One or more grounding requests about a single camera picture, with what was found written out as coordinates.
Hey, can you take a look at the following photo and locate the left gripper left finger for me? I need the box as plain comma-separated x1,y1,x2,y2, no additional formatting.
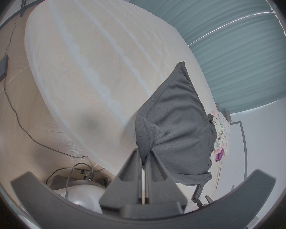
99,149,143,207

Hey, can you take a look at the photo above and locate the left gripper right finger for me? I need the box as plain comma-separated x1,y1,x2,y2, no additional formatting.
144,149,188,206

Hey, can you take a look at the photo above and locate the black T-shirt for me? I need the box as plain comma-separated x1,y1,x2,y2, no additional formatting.
133,62,217,203

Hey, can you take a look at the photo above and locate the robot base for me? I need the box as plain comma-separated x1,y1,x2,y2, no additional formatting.
48,174,110,214

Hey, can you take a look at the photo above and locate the bed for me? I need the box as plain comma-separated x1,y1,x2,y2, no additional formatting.
24,0,248,200

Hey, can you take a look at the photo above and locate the purple garment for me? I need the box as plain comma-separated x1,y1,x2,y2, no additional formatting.
214,149,226,163

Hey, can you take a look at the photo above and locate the white printed garment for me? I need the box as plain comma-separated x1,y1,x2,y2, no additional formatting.
213,118,225,150

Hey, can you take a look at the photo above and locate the white printed pillow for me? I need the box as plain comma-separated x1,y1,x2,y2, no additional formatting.
217,111,231,157

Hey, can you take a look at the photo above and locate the grey bedside table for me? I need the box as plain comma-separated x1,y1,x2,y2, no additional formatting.
216,104,232,121

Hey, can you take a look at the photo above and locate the blue-green curtain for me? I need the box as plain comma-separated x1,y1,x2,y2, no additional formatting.
129,0,276,46
188,11,286,114

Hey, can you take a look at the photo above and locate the black power adapter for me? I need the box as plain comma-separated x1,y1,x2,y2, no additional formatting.
0,55,9,82

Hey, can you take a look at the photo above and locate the black cable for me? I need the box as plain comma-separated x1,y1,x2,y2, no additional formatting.
3,16,90,158
46,162,96,198

